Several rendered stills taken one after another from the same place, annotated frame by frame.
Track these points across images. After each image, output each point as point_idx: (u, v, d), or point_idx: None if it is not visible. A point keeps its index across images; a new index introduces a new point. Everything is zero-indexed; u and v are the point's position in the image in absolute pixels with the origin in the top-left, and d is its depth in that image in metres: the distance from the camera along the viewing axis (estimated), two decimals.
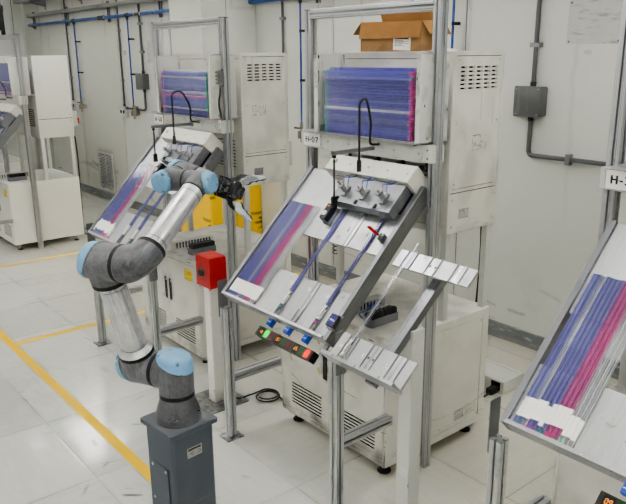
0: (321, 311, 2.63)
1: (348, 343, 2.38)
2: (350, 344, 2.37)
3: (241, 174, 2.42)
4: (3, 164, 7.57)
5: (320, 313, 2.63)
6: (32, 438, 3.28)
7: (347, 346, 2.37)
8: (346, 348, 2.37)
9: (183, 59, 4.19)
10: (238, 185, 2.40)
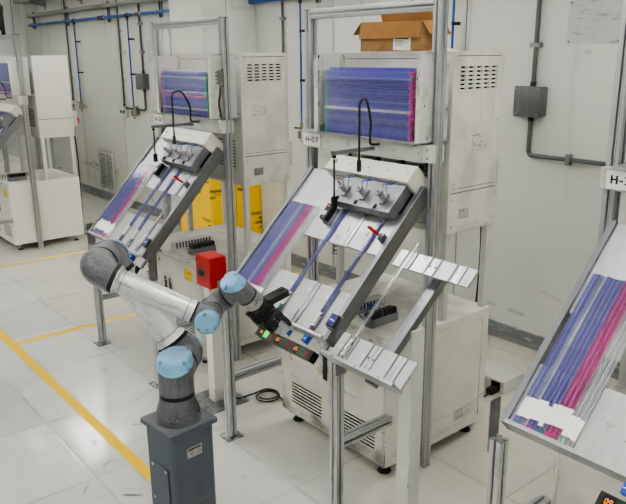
0: (316, 318, 2.62)
1: (348, 343, 2.38)
2: (350, 344, 2.37)
3: (287, 319, 2.47)
4: (3, 164, 7.57)
5: (315, 320, 2.62)
6: (32, 438, 3.28)
7: (347, 346, 2.37)
8: (346, 348, 2.37)
9: (183, 59, 4.19)
10: (278, 319, 2.48)
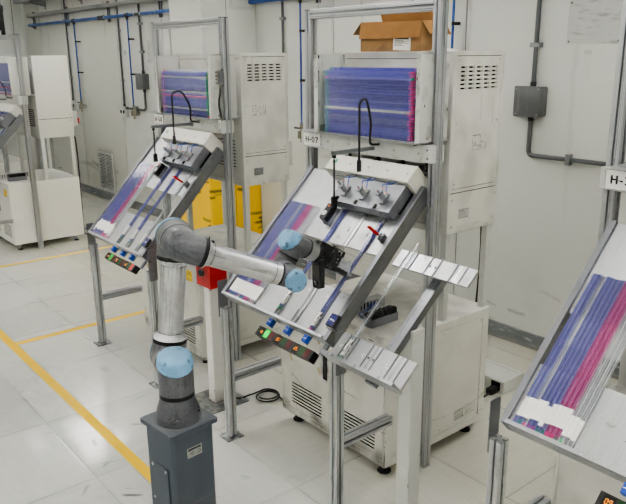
0: (316, 318, 2.62)
1: (348, 343, 2.38)
2: (350, 344, 2.37)
3: None
4: (3, 164, 7.57)
5: (315, 320, 2.62)
6: (32, 438, 3.28)
7: (347, 346, 2.37)
8: (346, 348, 2.37)
9: (183, 59, 4.19)
10: None
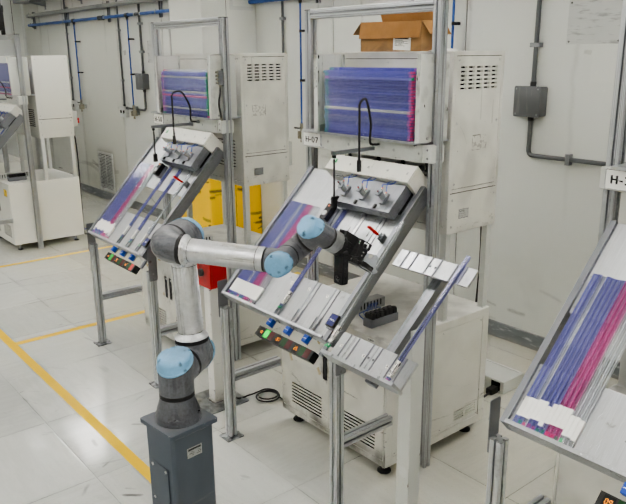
0: (393, 368, 2.21)
1: (335, 329, 2.33)
2: (338, 330, 2.32)
3: None
4: (3, 164, 7.57)
5: (392, 370, 2.21)
6: (32, 438, 3.28)
7: (334, 332, 2.32)
8: (333, 335, 2.32)
9: (183, 59, 4.19)
10: None
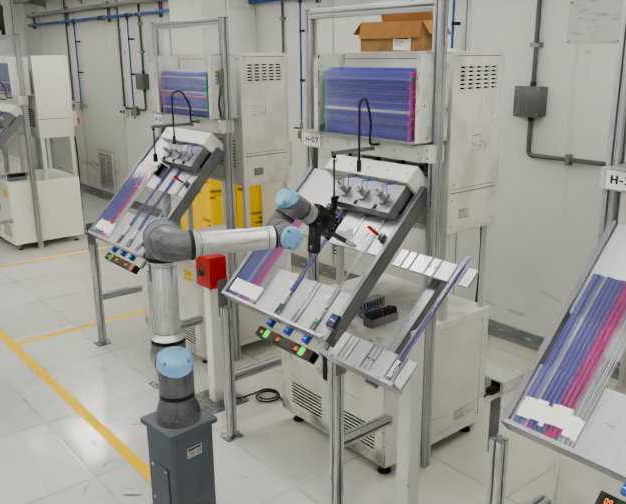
0: (393, 368, 2.21)
1: (323, 308, 2.64)
2: (325, 309, 2.63)
3: None
4: (3, 164, 7.57)
5: (392, 370, 2.21)
6: (32, 438, 3.28)
7: (322, 311, 2.63)
8: (321, 313, 2.63)
9: (183, 59, 4.19)
10: None
